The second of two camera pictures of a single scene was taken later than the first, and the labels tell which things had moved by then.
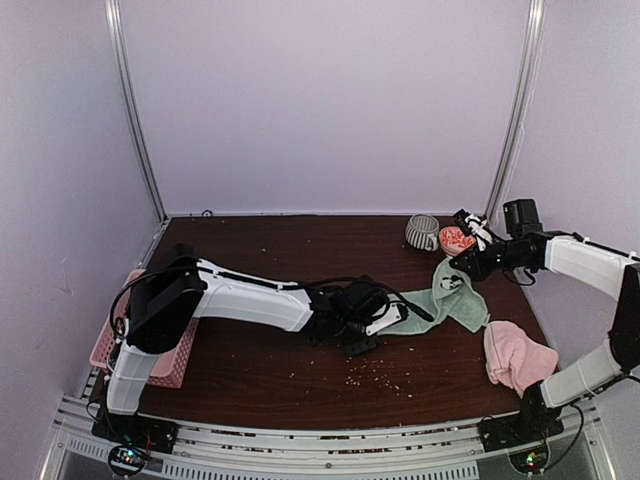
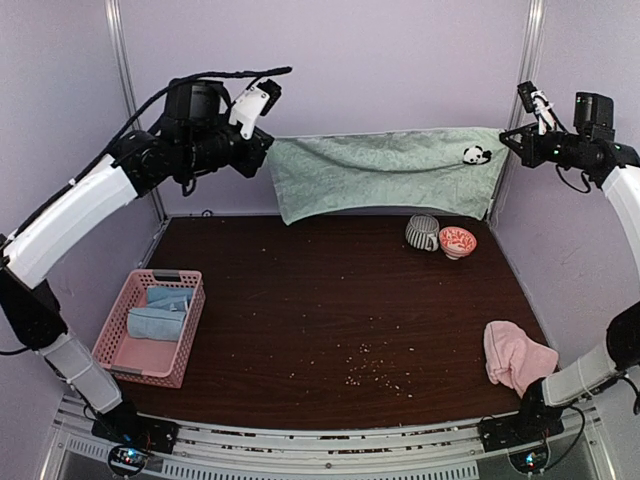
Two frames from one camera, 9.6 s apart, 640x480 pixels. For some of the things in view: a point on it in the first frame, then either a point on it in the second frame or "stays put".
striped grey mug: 422,231 stays put
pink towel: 513,358 stays put
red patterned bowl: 454,240 stays put
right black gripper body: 483,269 -> 535,156
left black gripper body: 353,348 -> 248,164
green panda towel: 454,297 -> 447,170
